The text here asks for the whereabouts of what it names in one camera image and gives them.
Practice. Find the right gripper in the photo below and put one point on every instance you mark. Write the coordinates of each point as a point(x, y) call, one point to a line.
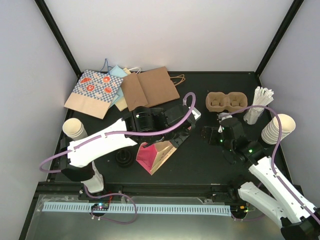
point(212, 130)

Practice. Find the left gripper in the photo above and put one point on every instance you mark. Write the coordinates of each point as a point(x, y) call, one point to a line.
point(178, 141)

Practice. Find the pink cakes paper bag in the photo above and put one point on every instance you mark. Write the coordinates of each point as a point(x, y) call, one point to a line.
point(152, 157)

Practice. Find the pulp cup carrier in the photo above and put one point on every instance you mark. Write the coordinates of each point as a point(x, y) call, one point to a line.
point(219, 102)

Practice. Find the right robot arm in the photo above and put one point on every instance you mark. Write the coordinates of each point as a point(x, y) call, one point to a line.
point(297, 218)

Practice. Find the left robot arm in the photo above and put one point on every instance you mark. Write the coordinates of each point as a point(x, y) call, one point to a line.
point(146, 135)

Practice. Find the brown kraft paper bag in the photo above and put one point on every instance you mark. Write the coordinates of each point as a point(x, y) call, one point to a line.
point(148, 89)

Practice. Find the right paper cup stack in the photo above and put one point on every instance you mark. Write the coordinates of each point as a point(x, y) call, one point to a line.
point(280, 126)

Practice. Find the paper cup stack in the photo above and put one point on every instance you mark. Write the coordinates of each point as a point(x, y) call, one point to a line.
point(74, 129)
point(280, 126)

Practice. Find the front black lid stack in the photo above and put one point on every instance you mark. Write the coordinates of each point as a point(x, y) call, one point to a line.
point(124, 158)

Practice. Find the cream paper bag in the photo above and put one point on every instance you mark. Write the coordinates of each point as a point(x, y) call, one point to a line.
point(129, 71)

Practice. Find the light blue paper bag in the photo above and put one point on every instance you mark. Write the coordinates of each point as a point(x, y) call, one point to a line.
point(119, 100)

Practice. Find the blue checkered paper bag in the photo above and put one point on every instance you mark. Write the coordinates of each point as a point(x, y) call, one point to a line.
point(94, 93)

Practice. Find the left paper cup stack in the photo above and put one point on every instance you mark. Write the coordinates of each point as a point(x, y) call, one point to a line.
point(74, 129)

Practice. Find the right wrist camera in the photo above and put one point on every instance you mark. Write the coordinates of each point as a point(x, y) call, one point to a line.
point(222, 116)

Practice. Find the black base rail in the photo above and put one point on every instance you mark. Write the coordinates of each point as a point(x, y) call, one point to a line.
point(217, 192)

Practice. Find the light blue cable duct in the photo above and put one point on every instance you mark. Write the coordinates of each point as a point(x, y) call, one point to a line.
point(119, 208)

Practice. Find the right black frame post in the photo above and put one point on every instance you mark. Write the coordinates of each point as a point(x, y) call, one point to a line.
point(282, 29)

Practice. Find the black frame post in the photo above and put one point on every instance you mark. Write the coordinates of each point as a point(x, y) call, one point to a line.
point(47, 15)
point(282, 29)

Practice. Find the left black frame post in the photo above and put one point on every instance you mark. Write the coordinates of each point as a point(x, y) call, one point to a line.
point(47, 15)

